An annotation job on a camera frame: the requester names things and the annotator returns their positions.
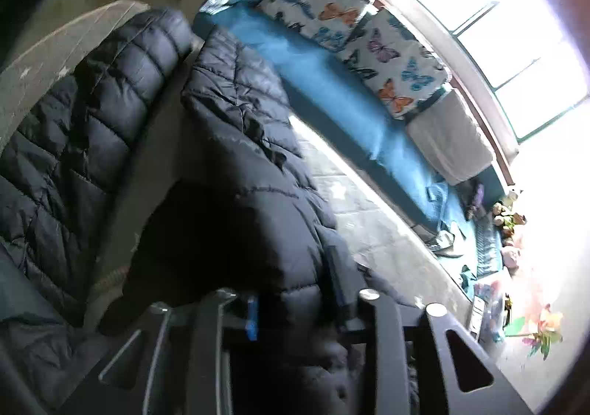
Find butterfly pillow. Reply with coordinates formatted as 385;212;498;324
339;9;451;119
259;0;373;52

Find remote control box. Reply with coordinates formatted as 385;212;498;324
468;296;486;339

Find green framed window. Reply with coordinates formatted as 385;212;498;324
416;0;589;142

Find black quilted down coat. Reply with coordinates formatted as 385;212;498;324
0;6;421;415

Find colourful pinwheel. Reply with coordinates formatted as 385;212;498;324
503;304;564;361

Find left butterfly pillow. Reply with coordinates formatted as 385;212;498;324
259;0;373;52

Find plush toy dolls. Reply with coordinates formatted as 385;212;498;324
491;186;527;274

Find purple small toy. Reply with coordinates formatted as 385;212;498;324
465;182;485;220

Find white plain pillow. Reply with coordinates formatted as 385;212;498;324
406;89;495;186

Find grey star quilted mattress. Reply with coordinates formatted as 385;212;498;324
1;0;470;315

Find right butterfly pillow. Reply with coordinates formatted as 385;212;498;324
339;9;451;119

